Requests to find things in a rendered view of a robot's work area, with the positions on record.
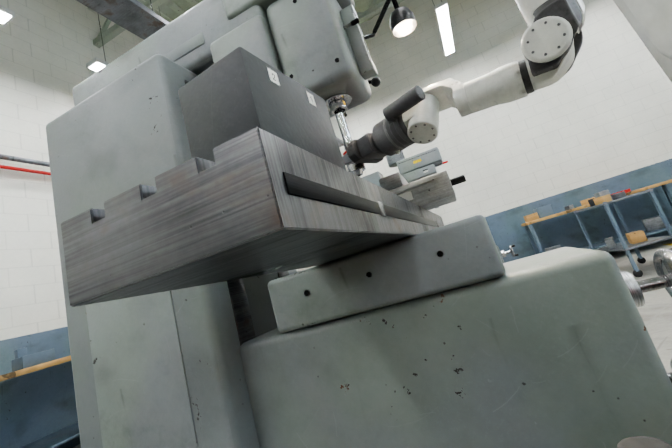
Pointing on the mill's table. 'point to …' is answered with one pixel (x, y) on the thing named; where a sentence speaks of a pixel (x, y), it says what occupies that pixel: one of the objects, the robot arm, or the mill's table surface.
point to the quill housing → (316, 43)
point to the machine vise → (428, 191)
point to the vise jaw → (392, 181)
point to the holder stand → (254, 108)
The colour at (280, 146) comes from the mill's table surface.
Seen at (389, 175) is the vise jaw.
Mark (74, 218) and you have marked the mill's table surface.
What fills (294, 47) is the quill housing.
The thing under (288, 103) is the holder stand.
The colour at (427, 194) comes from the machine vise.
